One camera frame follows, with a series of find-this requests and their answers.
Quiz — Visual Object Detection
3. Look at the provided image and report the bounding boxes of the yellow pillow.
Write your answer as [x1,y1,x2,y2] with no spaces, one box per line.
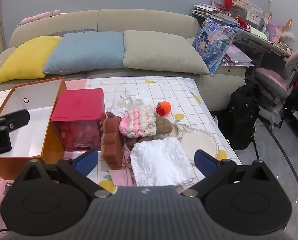
[0,35,63,83]

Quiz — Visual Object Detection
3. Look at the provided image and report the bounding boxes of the clear plastic folders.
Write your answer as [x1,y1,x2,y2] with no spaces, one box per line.
[222,43,255,72]

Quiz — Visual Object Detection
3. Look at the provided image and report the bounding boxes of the white crinkled cloth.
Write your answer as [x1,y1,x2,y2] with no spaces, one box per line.
[130,137,196,187]

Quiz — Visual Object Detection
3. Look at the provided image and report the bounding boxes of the orange cardboard box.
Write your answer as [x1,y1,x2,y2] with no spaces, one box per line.
[0,77,68,180]

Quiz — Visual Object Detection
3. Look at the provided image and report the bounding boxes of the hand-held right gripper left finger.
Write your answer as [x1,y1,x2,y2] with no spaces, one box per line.
[14,149,112,201]

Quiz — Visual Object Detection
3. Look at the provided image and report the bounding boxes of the brown bread plush toy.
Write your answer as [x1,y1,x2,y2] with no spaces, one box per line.
[101,117,125,169]

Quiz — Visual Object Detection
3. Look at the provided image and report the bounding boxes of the blue pillow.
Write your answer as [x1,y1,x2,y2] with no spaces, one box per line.
[42,31,126,75]

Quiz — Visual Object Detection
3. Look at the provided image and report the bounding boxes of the beige sofa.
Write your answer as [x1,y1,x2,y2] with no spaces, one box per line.
[0,9,247,112]

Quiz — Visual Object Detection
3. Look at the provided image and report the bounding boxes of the pink plush toy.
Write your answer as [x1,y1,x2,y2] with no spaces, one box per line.
[16,9,61,26]

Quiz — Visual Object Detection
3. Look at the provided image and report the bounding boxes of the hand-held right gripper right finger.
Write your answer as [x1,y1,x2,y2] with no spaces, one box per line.
[181,149,277,197]

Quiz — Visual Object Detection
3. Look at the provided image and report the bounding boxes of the brown fluffy hair wrap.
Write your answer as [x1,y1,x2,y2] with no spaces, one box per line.
[124,114,174,146]

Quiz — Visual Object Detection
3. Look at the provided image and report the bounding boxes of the pink satin cloth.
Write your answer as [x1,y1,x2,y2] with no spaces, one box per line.
[108,140,139,188]

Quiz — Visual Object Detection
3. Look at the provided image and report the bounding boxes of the black backpack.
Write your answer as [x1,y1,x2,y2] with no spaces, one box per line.
[223,84,262,151]

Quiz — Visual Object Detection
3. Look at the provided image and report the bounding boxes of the grey striped cloth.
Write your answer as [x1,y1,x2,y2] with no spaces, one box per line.
[49,29,100,37]

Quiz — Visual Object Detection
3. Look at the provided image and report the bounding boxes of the red box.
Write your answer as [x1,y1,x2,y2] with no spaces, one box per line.
[50,88,106,152]

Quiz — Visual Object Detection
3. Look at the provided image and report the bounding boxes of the pink and white knit pouch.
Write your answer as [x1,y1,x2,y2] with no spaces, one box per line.
[118,106,156,139]

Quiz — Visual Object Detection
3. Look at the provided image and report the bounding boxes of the crochet orange toy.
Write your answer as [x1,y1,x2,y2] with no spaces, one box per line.
[155,101,172,117]

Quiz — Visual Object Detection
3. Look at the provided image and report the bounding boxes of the checked lemon print tablecloth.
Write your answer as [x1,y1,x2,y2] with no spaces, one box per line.
[0,76,242,198]

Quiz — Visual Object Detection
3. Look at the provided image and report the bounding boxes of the pink and grey chair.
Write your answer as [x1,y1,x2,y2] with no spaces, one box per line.
[255,47,298,131]

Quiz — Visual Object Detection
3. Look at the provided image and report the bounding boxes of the beige pillow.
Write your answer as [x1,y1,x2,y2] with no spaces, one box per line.
[122,30,211,76]

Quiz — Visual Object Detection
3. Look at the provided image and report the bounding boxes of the cluttered desk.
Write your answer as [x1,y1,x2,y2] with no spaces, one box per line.
[192,0,267,31]

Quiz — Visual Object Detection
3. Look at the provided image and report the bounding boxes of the clear plastic bag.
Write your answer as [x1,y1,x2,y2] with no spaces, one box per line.
[106,94,146,118]

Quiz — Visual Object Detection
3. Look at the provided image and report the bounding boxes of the purple unicorn bag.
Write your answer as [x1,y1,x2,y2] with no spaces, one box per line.
[264,12,296,43]

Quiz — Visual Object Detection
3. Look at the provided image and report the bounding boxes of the printed cartoon pillow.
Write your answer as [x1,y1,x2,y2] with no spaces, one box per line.
[191,17,239,76]

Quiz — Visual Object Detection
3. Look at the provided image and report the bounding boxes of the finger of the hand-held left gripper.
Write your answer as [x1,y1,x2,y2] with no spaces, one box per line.
[0,109,30,133]

